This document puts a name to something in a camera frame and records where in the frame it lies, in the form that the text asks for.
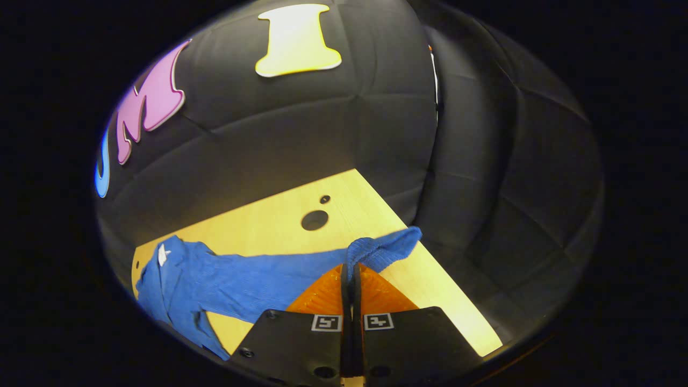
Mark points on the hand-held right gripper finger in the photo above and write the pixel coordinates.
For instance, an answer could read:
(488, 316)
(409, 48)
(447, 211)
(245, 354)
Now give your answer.
(357, 301)
(346, 301)

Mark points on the blue knit garment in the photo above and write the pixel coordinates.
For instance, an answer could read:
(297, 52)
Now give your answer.
(242, 285)

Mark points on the black backdrop cloth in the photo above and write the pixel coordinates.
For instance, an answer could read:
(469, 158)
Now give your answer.
(322, 123)

